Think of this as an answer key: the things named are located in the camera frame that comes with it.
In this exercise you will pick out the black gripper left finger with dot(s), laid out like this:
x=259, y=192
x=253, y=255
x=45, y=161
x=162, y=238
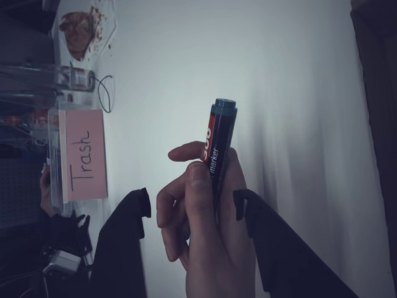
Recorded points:
x=121, y=248

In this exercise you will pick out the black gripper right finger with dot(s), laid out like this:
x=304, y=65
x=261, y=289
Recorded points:
x=285, y=257

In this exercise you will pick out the person's right hand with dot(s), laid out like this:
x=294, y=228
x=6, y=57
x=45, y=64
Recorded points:
x=217, y=248

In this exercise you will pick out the clear plastic trash box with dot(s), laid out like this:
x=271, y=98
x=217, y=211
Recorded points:
x=57, y=186

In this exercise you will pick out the pink trash paper note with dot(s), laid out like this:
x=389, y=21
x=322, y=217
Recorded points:
x=87, y=155

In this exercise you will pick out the white perforated pegboard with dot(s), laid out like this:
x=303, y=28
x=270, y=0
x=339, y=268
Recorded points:
x=18, y=186

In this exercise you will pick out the clear acrylic tray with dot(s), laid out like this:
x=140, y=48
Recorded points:
x=46, y=80

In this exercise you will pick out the brown pastry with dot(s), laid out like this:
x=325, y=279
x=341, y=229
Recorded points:
x=77, y=34

